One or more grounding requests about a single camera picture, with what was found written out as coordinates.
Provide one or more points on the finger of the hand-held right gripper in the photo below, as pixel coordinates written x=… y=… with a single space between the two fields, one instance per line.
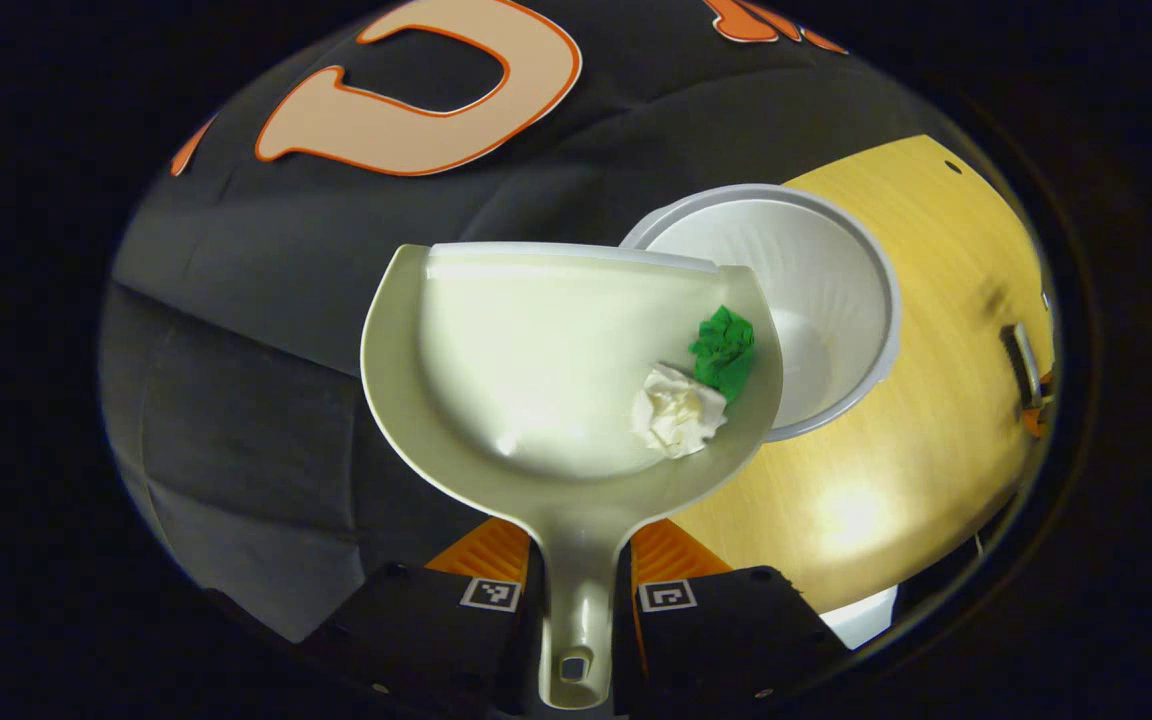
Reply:
x=1039 y=405

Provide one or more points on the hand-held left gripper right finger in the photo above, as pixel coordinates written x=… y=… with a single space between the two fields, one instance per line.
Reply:
x=726 y=640

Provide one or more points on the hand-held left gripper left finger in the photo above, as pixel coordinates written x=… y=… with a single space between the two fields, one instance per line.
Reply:
x=426 y=640

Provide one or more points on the small white broom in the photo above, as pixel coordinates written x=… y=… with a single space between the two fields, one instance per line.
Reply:
x=1021 y=360

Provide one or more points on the white paper ball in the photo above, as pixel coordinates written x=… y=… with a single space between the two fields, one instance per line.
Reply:
x=678 y=412

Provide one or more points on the white ribbed garbage bin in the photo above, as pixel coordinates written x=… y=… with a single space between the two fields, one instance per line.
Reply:
x=816 y=290

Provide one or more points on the green paper ball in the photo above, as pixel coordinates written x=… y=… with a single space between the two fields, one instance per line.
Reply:
x=726 y=350

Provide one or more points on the white plastic dustpan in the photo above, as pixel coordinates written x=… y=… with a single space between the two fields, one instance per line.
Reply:
x=536 y=370

